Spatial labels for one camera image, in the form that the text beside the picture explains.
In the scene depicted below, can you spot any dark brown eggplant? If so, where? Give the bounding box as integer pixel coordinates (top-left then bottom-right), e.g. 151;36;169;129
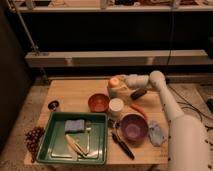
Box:
130;89;147;100

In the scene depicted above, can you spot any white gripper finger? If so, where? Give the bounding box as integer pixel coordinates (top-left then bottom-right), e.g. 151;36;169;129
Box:
118;75;127;82
117;85;129;91

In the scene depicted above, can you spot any black handled utensil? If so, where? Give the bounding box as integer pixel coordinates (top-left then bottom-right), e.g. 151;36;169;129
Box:
112;132;135;160

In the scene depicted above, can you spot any orange carrot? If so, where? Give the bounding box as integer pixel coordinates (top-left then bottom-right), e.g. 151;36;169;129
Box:
130;103;147;120

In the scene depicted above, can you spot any white metal shelf rack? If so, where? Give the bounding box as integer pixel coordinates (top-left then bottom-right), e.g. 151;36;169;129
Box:
6;0;213;68

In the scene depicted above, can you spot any grey blue cloth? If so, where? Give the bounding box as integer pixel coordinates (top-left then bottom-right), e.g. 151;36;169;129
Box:
148;121;166;147

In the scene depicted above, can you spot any white cylindrical cup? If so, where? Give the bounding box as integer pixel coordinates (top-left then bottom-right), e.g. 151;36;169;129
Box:
109;98;124;117

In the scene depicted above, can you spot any purple bowl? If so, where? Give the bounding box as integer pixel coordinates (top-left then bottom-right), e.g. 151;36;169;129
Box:
120;114;148;142

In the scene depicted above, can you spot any orange apple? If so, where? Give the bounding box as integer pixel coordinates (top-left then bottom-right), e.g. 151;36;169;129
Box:
108;77;120;88

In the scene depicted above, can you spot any clear plastic cup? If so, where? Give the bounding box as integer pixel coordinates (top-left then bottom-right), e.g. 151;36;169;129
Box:
107;87;120;98

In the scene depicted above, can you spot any blue sponge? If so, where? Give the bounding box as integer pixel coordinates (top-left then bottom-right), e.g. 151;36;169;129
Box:
65;120;85;133

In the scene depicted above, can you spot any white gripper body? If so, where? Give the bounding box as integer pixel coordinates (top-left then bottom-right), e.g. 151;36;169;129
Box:
125;74;149;89

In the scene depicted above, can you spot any green plastic tray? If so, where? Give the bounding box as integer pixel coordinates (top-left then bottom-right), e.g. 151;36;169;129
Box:
36;112;108;165

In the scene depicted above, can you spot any bunch of red grapes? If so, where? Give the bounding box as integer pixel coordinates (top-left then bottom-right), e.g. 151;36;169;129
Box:
25;126;44;163

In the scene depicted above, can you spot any black cable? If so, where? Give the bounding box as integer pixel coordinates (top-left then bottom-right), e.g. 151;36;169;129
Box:
166;6;213;123

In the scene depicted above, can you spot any orange bowl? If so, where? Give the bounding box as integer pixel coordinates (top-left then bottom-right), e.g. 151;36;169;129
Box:
88;93;109;113

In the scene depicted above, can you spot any cream plastic knife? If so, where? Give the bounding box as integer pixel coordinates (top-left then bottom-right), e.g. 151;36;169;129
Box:
65;134;87;157

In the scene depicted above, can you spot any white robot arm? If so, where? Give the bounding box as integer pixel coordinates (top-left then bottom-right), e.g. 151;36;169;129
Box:
118;70;213;171

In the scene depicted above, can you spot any metal fork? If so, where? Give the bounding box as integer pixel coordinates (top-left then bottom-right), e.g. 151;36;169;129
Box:
86;121;91;155

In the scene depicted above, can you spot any small black round object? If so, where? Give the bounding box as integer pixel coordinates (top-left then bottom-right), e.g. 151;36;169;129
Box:
48;100;59;111

